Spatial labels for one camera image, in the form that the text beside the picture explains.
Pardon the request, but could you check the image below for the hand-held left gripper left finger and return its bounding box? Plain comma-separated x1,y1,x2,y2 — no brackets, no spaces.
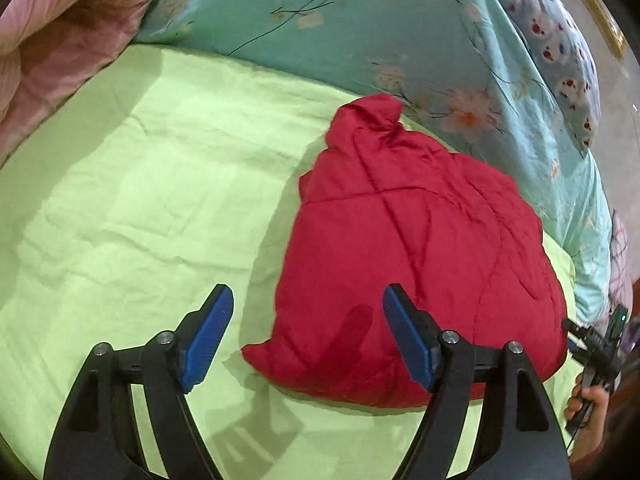
43,283,236,480

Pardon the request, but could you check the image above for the gold picture frame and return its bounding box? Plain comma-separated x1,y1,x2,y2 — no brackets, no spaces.
554,0,629,60

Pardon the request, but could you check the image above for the pale pink sheet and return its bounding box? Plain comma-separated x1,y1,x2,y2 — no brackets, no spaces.
606,209,635,313

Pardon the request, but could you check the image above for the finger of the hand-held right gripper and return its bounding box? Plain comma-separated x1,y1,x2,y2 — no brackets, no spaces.
562,318,598,345
567,340,598,367

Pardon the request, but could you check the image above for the teal floral quilt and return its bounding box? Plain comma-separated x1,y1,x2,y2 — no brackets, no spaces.
131,0,615,322

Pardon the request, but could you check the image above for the pink quilt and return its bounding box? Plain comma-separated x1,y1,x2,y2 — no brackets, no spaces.
0,0,157,167

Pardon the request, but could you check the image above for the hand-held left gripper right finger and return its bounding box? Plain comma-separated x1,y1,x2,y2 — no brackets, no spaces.
382,283,573,480

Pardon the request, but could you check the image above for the person's right forearm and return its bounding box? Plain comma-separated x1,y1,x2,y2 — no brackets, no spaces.
569,380,640,467

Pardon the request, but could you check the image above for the person's right hand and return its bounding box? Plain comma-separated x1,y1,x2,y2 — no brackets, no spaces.
564,382,612,433

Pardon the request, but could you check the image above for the white printed pillow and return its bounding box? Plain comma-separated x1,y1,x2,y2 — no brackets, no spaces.
469,0,602,157

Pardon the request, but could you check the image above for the green bed sheet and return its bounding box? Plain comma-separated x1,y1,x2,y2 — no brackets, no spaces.
0,42,577,480

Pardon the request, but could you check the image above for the red quilted jacket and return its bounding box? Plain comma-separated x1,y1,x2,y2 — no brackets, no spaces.
241,93,570,409

